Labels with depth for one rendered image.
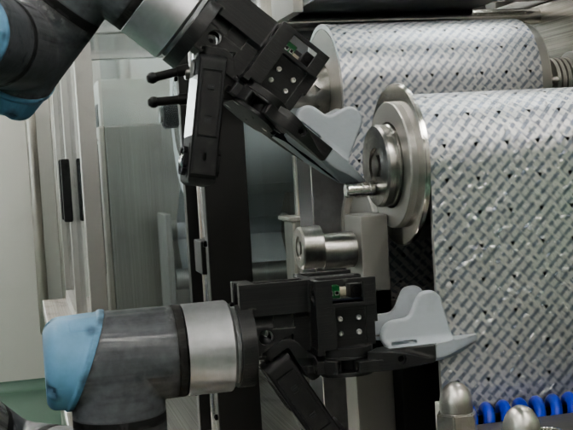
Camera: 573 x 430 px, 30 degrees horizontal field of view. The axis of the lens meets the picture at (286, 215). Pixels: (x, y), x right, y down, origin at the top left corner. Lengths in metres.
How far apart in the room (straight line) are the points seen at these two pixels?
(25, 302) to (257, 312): 5.62
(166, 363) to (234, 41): 0.29
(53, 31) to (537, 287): 0.47
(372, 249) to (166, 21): 0.28
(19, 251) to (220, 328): 5.60
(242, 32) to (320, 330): 0.27
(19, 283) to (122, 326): 5.61
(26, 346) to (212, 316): 5.66
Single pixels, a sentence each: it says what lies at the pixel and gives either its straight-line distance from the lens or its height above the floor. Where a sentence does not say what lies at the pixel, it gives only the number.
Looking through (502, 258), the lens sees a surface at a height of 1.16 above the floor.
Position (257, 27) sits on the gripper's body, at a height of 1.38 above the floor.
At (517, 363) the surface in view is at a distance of 0.97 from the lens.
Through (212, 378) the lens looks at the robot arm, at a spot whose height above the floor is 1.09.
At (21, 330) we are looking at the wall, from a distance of 6.49.
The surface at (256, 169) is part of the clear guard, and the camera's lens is 1.94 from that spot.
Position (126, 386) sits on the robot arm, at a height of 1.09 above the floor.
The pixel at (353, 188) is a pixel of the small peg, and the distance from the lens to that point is 0.97.
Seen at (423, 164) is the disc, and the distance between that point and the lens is 0.92.
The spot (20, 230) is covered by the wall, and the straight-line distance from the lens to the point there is 6.43.
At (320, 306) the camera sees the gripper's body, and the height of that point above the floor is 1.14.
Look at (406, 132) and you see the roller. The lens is 0.93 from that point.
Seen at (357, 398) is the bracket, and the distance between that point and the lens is 1.01.
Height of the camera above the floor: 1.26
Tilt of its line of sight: 3 degrees down
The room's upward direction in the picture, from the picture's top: 3 degrees counter-clockwise
